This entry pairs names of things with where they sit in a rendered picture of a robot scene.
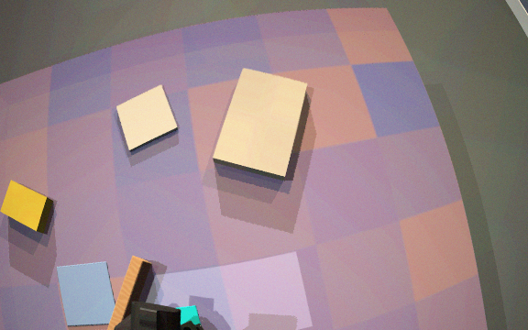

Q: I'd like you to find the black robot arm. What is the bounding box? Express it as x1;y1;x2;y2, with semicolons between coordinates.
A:
130;301;204;330

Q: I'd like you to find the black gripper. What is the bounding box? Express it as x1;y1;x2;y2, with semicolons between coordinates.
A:
114;314;131;330

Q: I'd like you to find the yellow cube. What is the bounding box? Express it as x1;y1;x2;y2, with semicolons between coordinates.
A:
0;180;53;233

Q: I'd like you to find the cream flat rectangular block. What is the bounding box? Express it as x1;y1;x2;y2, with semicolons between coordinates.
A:
213;68;307;181

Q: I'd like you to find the cream flat square tile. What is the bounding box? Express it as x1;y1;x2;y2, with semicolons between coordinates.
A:
116;85;178;151

